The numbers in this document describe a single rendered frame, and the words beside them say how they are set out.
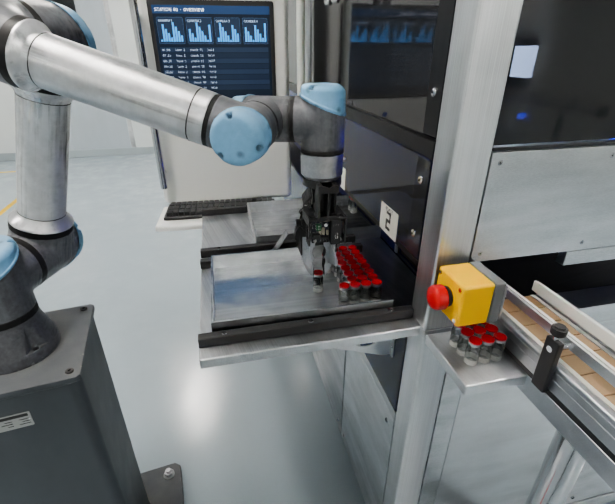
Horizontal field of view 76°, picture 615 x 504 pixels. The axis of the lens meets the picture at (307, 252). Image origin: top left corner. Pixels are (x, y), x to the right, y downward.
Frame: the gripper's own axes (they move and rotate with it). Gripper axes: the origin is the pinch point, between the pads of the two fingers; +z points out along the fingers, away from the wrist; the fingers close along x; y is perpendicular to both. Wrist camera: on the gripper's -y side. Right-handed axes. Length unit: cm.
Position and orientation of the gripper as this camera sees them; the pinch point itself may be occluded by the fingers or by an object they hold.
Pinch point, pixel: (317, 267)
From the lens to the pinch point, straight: 82.6
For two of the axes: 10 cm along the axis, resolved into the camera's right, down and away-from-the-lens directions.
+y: 2.1, 4.5, -8.7
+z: 0.0, 8.9, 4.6
